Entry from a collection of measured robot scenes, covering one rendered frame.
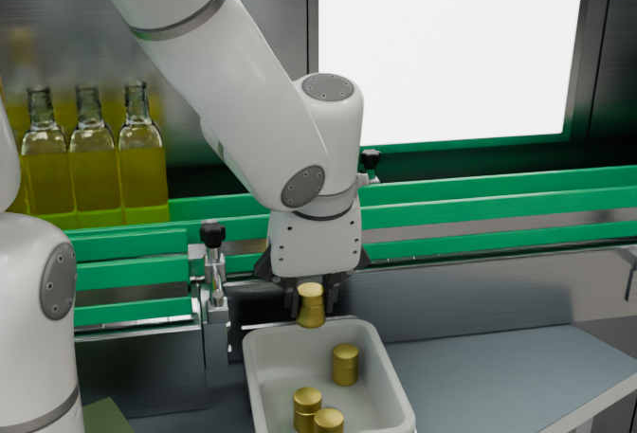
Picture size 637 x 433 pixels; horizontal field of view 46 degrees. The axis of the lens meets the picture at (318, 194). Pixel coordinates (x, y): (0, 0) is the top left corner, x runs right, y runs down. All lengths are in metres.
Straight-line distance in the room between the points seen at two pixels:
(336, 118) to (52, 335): 0.31
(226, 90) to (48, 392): 0.26
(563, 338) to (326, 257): 0.48
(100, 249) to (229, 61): 0.46
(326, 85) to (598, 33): 0.66
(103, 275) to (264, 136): 0.38
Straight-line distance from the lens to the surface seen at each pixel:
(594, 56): 1.29
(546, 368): 1.11
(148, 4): 0.55
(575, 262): 1.15
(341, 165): 0.72
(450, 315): 1.11
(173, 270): 0.90
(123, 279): 0.91
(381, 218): 1.02
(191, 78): 0.58
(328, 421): 0.88
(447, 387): 1.04
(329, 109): 0.68
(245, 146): 0.58
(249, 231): 0.99
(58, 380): 0.62
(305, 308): 0.88
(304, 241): 0.79
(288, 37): 1.08
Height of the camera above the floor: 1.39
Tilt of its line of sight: 24 degrees down
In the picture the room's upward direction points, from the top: straight up
